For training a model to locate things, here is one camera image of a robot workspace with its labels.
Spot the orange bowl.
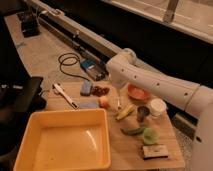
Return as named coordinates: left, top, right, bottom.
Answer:
left=127, top=84, right=150, bottom=100

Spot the silver metal fork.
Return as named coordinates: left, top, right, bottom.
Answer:
left=117, top=97, right=121, bottom=110

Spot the blue sponge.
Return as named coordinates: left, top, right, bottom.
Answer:
left=80, top=80, right=93, bottom=96

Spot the dark grape bunch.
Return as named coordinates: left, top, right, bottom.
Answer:
left=92, top=86, right=109, bottom=97

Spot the wooden board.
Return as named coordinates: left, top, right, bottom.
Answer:
left=44, top=80, right=186, bottom=171

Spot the black cable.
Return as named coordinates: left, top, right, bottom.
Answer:
left=57, top=52, right=92, bottom=83

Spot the green chili pepper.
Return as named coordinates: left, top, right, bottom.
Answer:
left=120, top=127, right=146, bottom=136

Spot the black box device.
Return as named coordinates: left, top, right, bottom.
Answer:
left=21, top=13, right=40, bottom=37

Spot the peach apple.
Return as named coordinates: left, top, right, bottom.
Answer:
left=98, top=96, right=109, bottom=108

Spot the yellow banana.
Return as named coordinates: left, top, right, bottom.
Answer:
left=116, top=104, right=135, bottom=120

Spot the white lidded jar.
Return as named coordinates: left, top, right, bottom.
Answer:
left=149, top=98, right=167, bottom=117

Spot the long metal rail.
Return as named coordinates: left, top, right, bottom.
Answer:
left=23, top=0, right=213, bottom=141

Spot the yellow plastic tray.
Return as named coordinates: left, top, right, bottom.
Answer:
left=13, top=109, right=111, bottom=171

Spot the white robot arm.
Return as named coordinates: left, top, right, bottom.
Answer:
left=106, top=48, right=213, bottom=171

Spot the green lime cup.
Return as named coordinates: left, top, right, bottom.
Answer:
left=142, top=128, right=159, bottom=145

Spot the blue electronic device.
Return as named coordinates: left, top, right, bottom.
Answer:
left=80, top=59, right=105, bottom=81

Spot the black chair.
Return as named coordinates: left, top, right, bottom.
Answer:
left=0, top=77, right=46, bottom=156

